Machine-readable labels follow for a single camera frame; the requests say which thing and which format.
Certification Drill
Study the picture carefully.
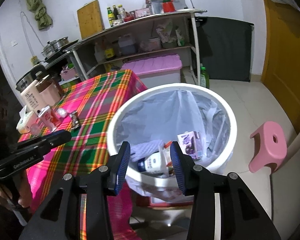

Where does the white water dispenser kettle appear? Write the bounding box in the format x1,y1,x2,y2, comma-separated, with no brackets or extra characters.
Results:
20,80,48,116

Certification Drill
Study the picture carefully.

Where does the white tissue pack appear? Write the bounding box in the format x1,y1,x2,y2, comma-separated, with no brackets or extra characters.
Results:
16,106,37,134

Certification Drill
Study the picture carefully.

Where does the steel pot on stove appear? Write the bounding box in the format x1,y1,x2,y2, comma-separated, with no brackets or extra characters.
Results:
42,36,69,58

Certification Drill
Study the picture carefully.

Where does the white round trash bin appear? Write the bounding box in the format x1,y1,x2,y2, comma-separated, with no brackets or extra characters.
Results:
107,82,239,203

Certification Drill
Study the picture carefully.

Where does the brown snack wrapper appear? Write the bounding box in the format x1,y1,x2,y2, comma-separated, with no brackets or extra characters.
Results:
69,111,81,131

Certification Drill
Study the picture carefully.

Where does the green cloth hanging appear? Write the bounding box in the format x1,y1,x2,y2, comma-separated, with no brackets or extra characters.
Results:
26,0,52,30

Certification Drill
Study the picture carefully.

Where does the plaid pink green tablecloth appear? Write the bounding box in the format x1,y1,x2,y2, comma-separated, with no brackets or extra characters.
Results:
17,69,148,240

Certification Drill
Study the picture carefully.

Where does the yellow label oil bottle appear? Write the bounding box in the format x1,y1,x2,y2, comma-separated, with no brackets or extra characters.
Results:
107,7,115,27

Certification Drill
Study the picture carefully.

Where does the white metal kitchen shelf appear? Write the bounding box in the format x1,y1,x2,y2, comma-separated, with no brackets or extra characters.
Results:
66,9,203,84

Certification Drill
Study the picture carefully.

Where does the purple milk carton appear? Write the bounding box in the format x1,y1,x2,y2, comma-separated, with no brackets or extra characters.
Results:
177,131,203,160

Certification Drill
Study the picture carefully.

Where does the pink lid storage box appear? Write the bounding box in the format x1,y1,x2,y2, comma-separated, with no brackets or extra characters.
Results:
121,54,183,88

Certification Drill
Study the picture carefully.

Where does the pink red milk carton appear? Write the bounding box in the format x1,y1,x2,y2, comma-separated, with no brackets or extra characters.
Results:
38,106,61,132

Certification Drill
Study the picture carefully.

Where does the clear plastic cup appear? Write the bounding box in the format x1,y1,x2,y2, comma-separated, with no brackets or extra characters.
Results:
30,123,41,136

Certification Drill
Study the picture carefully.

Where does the pink plastic stool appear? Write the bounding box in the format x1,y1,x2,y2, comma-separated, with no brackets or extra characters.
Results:
248,121,287,173

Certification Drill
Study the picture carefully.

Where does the pink jug brown lid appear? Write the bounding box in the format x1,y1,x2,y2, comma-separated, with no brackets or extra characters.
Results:
36,75,64,107

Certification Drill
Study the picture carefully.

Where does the white blue pouch in bin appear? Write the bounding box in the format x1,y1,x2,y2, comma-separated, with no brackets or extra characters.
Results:
137,152,168,174

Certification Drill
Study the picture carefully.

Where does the green plastic bottle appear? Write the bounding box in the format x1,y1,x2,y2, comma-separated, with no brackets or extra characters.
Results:
200,64,210,89

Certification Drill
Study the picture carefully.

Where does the red thermos bottle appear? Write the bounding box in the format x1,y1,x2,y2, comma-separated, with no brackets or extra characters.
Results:
162,0,175,13

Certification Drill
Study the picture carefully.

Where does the clear plastic wrap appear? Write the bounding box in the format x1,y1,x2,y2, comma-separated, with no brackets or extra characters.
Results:
56,108,69,119

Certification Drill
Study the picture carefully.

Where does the stainless steel electric kettle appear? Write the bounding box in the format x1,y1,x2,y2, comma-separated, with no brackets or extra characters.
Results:
16,64,48,92

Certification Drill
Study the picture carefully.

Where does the wooden cutting board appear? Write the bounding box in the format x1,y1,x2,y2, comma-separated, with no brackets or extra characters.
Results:
77,0,104,39

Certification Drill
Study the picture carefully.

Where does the person's left hand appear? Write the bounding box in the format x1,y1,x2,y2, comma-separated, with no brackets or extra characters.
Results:
0,177,33,210

